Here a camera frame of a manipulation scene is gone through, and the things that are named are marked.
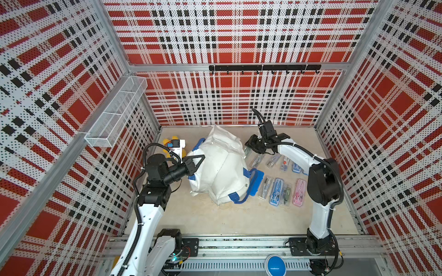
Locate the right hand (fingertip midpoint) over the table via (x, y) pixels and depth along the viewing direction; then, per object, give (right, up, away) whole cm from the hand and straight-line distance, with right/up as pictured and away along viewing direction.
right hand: (248, 145), depth 93 cm
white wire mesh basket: (-77, +9, 0) cm, 78 cm away
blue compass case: (+14, -25, -4) cm, 29 cm away
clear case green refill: (+20, -26, -4) cm, 33 cm away
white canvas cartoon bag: (-14, -16, -5) cm, 22 cm away
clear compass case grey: (+15, -9, +10) cm, 20 cm away
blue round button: (+9, -49, -25) cm, 55 cm away
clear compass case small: (+9, -22, -2) cm, 24 cm away
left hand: (-20, -5, -23) cm, 31 cm away
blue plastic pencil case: (+2, -15, -13) cm, 20 cm away
